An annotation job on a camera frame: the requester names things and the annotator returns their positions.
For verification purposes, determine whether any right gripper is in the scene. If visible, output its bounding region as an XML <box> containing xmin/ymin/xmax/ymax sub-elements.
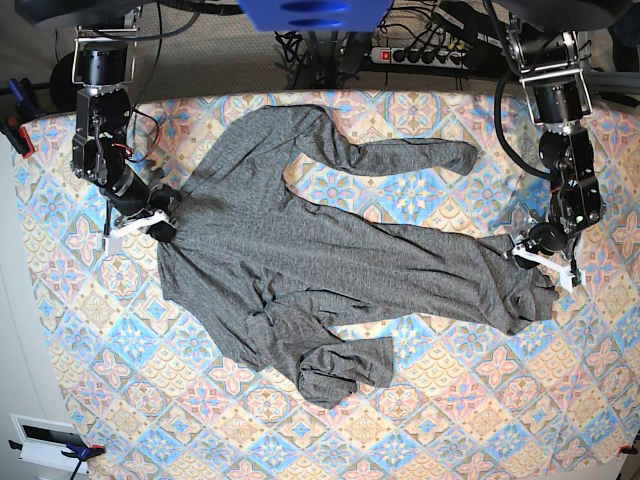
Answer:
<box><xmin>101</xmin><ymin>183</ymin><xmax>182</xmax><ymax>256</ymax></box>

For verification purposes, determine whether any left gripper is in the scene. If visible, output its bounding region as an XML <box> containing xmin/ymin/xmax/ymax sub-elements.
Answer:
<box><xmin>508</xmin><ymin>222</ymin><xmax>582</xmax><ymax>292</ymax></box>

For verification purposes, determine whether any grey t-shirt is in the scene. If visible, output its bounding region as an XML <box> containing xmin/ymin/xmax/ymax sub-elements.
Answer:
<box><xmin>157</xmin><ymin>105</ymin><xmax>558</xmax><ymax>409</ymax></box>

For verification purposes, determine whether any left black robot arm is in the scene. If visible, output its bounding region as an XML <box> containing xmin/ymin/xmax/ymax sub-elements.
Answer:
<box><xmin>494</xmin><ymin>16</ymin><xmax>606</xmax><ymax>291</ymax></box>

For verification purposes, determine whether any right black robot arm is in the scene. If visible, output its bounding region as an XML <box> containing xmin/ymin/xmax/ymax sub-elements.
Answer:
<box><xmin>71</xmin><ymin>36</ymin><xmax>182</xmax><ymax>256</ymax></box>

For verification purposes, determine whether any black round stool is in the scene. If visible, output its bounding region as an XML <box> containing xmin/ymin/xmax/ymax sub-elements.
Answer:
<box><xmin>49</xmin><ymin>53</ymin><xmax>81</xmax><ymax>112</ymax></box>

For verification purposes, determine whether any red blue table clamp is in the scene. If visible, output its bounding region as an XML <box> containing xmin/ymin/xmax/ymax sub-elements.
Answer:
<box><xmin>1</xmin><ymin>78</ymin><xmax>41</xmax><ymax>158</ymax></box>

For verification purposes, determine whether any patterned colourful tablecloth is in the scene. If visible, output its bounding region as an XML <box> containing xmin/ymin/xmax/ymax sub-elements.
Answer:
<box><xmin>13</xmin><ymin>91</ymin><xmax>639</xmax><ymax>479</ymax></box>

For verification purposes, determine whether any black power strip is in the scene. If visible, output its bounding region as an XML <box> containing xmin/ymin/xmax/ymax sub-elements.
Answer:
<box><xmin>369</xmin><ymin>47</ymin><xmax>468</xmax><ymax>70</ymax></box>

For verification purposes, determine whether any orange blue corner clamp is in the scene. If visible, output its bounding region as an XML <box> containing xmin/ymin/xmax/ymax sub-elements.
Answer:
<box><xmin>8</xmin><ymin>440</ymin><xmax>106</xmax><ymax>479</ymax></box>

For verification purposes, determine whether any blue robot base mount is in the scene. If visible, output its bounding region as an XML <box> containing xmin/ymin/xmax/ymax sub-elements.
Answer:
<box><xmin>238</xmin><ymin>0</ymin><xmax>393</xmax><ymax>32</ymax></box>

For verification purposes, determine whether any white wall outlet box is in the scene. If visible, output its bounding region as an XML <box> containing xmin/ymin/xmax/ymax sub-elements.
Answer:
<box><xmin>10</xmin><ymin>413</ymin><xmax>84</xmax><ymax>474</ymax></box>

